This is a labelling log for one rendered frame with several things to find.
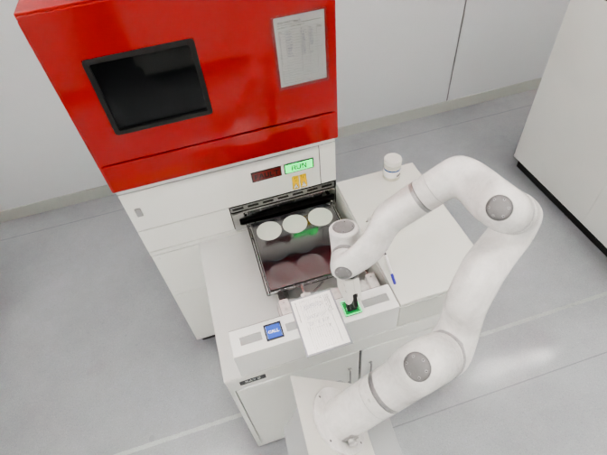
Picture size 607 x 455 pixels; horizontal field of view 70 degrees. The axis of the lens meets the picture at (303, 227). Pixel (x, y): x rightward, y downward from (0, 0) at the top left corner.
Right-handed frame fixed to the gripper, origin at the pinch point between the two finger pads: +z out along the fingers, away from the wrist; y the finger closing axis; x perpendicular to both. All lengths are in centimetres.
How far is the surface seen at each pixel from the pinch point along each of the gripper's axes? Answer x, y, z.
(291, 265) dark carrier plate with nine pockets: -13.1, -28.9, 2.4
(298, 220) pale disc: -4.2, -49.2, -1.9
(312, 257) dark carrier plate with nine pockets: -4.4, -29.7, 2.3
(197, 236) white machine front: -45, -59, 0
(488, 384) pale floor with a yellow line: 69, -11, 98
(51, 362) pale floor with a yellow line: -148, -95, 80
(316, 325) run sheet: -12.6, 1.8, 2.4
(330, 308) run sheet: -6.5, -2.5, 1.5
